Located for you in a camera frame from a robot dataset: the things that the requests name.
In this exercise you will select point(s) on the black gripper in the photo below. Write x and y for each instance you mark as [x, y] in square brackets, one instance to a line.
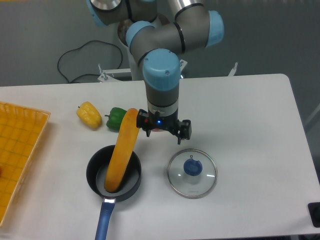
[147, 121]

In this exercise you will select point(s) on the glass pot lid blue knob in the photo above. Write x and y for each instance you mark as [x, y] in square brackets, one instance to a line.
[192, 173]

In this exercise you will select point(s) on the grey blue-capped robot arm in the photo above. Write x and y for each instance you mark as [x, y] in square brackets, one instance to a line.
[156, 50]

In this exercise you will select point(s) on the red bell pepper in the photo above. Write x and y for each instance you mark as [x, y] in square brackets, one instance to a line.
[157, 130]

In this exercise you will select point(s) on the green bell pepper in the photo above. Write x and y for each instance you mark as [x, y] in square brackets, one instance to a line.
[115, 118]

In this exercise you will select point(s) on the long yellow squash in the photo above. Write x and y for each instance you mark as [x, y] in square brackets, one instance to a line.
[122, 152]

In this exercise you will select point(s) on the yellow bell pepper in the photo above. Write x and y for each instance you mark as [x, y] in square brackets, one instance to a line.
[89, 115]

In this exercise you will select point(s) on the orange plastic basket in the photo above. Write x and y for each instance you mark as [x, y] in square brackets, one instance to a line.
[21, 129]

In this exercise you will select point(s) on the black box at table edge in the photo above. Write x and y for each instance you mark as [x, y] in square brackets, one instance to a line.
[314, 212]

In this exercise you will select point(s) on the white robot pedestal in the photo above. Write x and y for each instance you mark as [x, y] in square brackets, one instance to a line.
[122, 29]

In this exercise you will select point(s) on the white metal base frame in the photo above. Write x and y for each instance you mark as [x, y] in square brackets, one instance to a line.
[125, 74]

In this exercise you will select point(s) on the dark pot blue handle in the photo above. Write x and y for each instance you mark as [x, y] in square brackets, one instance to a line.
[95, 175]

